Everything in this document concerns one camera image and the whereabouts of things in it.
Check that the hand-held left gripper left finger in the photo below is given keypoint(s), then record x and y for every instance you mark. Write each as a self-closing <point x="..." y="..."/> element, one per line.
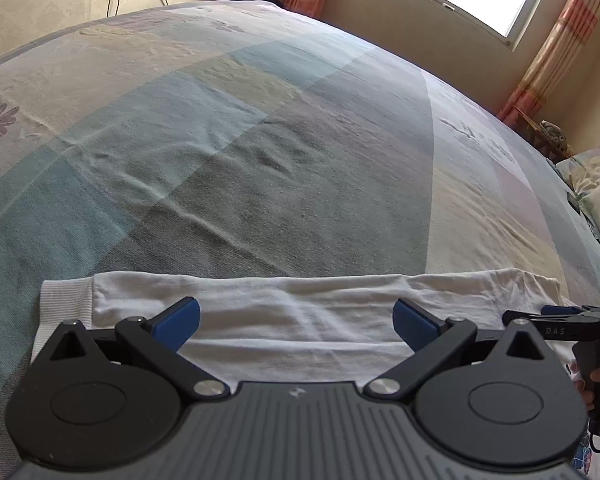
<point x="177" y="321"/>

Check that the small black phone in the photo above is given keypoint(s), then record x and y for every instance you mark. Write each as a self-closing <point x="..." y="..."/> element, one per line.
<point x="574" y="203"/>

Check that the white sweatshirt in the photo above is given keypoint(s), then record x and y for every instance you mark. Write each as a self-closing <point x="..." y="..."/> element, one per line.
<point x="305" y="310"/>

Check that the small flower print pillow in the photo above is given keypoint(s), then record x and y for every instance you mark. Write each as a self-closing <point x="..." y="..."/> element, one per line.
<point x="590" y="167"/>

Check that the wooden nightstand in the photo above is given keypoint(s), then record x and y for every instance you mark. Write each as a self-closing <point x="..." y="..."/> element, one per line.
<point x="529" y="127"/>

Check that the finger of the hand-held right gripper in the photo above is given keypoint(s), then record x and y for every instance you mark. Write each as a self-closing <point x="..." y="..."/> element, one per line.
<point x="560" y="309"/>
<point x="522" y="316"/>

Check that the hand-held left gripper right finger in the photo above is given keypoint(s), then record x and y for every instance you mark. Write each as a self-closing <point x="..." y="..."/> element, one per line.
<point x="415" y="326"/>

